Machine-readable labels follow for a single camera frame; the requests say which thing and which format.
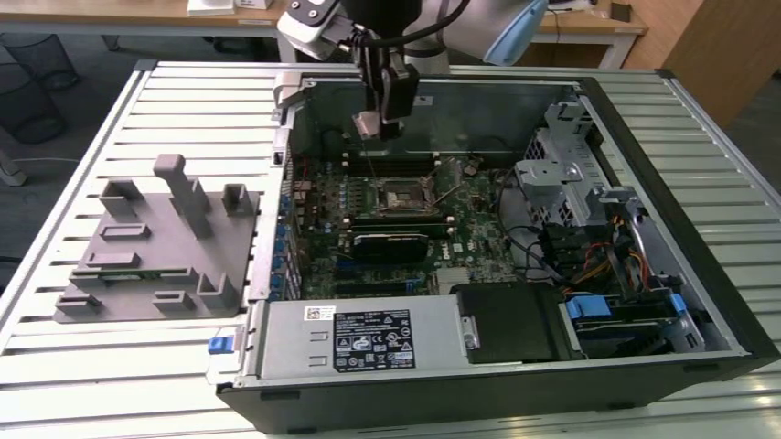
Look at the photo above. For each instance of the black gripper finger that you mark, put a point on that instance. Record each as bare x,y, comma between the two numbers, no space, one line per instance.
369,68
402,96

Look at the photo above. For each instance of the silver topped CPU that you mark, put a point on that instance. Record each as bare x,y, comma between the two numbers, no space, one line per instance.
366,124

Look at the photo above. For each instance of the CPU socket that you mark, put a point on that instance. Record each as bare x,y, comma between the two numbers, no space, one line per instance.
399,199

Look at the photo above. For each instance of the white sticker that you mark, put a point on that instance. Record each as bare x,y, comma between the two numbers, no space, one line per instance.
428,100

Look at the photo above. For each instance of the black RAM slot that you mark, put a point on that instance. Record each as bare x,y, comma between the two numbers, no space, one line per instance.
397,172
397,156
397,161
442,234
397,166
397,229
397,220
397,225

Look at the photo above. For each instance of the small white box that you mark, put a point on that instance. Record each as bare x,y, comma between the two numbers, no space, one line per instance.
253,3

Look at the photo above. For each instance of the large white box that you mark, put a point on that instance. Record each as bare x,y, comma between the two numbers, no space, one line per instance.
210,7

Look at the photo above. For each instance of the metal drive cage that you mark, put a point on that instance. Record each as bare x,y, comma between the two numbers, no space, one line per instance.
544,176

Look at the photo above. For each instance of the small black graphics card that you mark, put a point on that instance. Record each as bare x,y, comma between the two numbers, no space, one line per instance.
390,249

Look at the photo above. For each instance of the green motherboard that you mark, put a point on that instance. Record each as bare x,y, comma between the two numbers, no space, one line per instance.
482,238

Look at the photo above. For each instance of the small brown block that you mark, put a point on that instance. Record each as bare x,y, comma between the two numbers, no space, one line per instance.
621,11

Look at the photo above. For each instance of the silver chipset heat sink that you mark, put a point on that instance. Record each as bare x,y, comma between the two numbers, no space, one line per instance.
453,280

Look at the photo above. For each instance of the black expansion slot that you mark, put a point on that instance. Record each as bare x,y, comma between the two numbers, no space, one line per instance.
366,288

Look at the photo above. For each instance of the grey parts rack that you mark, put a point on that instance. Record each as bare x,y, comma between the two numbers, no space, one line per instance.
171,256

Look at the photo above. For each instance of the wooden cabinet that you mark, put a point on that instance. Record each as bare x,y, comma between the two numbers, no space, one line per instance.
720,55

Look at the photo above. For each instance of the silver power supply unit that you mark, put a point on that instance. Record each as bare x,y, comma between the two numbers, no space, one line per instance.
287,338

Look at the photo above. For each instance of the blue disk carrier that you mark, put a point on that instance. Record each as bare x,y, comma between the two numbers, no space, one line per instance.
586,313

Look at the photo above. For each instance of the blue case latch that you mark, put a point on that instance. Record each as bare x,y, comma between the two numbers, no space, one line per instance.
221,345

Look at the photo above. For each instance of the pale grey furniture foot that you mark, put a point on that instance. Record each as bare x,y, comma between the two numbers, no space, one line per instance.
12,169

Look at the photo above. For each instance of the black hard disk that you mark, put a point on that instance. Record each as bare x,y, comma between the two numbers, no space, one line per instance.
616,338

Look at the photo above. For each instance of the blue plastic drive clip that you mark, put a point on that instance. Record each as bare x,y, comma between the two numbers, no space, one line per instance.
676,305

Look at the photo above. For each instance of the black PC case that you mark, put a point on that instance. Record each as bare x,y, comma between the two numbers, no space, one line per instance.
428,402

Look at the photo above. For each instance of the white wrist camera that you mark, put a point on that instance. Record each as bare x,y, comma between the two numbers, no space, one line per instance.
311,27

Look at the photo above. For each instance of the wooden desk white frame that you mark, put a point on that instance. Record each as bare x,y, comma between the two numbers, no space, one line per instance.
586,27
122,18

